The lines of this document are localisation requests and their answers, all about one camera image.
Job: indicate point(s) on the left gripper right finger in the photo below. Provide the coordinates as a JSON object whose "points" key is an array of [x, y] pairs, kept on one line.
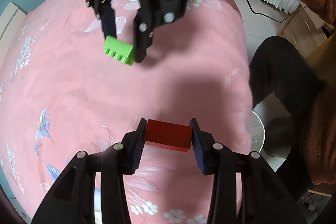
{"points": [[245, 187]]}

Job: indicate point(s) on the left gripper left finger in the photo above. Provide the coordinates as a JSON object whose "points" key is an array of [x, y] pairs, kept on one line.
{"points": [[71, 199]]}

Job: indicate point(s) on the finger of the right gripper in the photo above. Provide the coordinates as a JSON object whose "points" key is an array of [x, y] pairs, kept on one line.
{"points": [[108, 22], [143, 25]]}

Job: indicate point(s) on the green toy brick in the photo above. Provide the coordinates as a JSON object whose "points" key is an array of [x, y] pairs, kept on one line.
{"points": [[119, 50]]}

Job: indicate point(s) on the red toy brick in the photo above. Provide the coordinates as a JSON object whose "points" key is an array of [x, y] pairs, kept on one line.
{"points": [[168, 135]]}

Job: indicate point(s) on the pink floral bedspread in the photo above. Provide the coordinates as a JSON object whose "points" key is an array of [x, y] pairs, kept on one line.
{"points": [[61, 94]]}

